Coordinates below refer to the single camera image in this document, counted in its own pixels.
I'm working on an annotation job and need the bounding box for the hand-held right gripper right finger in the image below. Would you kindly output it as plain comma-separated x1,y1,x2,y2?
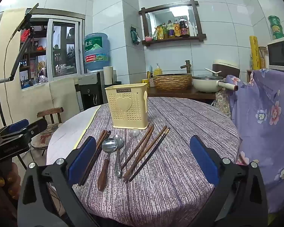
187,135,269,227

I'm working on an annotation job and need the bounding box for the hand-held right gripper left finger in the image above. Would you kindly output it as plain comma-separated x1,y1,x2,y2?
17,136,97,227

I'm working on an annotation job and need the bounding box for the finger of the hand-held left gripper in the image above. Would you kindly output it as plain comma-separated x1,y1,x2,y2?
0,119,30,137
1,118,48,140

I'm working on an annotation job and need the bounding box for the brown wooden chopstick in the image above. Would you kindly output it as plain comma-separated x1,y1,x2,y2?
82,131,112,185
121,125,153,169
79,130,108,187
122,126,155,170
123,126,168,182
96,130,106,145
125,127,169,182

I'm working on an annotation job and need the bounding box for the black chopstick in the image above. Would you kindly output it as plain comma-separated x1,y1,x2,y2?
128,130,170,182

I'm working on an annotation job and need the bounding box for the cream plastic utensil holder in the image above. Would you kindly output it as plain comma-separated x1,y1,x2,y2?
105,83,149,130

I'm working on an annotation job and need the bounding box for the person's left hand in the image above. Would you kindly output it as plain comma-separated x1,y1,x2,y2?
0,163,22,206

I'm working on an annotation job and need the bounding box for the cat print seat cushion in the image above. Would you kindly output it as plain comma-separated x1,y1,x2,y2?
30,123,63,149

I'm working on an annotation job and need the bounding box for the wooden chair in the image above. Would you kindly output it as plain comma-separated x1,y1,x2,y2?
30,107,64,171

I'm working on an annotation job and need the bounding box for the purple striped tablecloth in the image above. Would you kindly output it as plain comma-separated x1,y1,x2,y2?
72,96,240,220

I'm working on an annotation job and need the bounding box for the pale table cover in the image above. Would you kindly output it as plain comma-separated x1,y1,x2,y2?
46,105,102,168

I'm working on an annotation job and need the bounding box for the round steel soup spoon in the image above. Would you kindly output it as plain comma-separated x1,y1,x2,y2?
119,128,140,158

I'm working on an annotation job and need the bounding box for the small-flower patterned cloth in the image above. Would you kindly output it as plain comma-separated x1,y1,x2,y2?
213,89,232,117

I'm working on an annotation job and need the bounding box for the grey water dispenser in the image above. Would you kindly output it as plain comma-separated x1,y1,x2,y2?
74,70,105,111

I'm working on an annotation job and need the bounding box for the purple floral cloth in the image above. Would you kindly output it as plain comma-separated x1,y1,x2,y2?
224,68,284,214

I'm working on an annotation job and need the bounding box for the wooden counter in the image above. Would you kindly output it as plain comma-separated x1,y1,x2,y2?
147,85,216,101

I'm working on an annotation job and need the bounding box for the cream pot with glass lid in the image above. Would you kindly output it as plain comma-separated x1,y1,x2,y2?
192,74,238,93

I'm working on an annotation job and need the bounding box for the sliding window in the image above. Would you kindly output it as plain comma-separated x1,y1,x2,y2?
19,8,86,90

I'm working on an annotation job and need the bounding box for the woven basket sink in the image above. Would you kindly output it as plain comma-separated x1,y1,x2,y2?
153,73,193,91

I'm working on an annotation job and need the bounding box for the bamboo style faucet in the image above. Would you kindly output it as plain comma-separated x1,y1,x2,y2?
180,60,193,74

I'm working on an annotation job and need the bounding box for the blue water jug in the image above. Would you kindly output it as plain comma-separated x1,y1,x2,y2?
84,33,110,71

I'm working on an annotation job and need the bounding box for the cream rice cooker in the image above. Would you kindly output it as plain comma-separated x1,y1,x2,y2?
212,60,240,78

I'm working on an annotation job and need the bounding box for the yellow soap pump bottle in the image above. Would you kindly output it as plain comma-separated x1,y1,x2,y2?
153,63,163,76

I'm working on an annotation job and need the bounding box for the yellow roll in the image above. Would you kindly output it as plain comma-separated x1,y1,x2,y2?
249,36,261,70

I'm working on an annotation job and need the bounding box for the glass jar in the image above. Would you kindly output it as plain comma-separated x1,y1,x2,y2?
259,47,268,69

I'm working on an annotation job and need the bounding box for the white microwave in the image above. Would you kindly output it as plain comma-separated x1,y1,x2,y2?
267,36,284,70

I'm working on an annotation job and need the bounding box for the dark sauce bottle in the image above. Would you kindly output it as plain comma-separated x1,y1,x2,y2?
179,16,190,37

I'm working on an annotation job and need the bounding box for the amber sauce bottle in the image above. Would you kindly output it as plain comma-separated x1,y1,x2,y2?
173,19,181,37

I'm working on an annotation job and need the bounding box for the yellow oil bottle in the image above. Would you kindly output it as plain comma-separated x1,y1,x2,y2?
167,20,176,38

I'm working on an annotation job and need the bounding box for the wooden framed mirror shelf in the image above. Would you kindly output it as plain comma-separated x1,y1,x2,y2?
139,0,207,47

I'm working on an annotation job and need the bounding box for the wooden-handled steel spoon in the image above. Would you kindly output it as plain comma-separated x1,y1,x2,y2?
98,138,119,191

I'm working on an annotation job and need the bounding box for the thin cable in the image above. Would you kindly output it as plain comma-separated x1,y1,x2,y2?
3,34,16,82

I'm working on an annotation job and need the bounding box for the green wall packet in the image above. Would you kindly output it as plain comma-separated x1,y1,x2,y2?
131,26,141,45

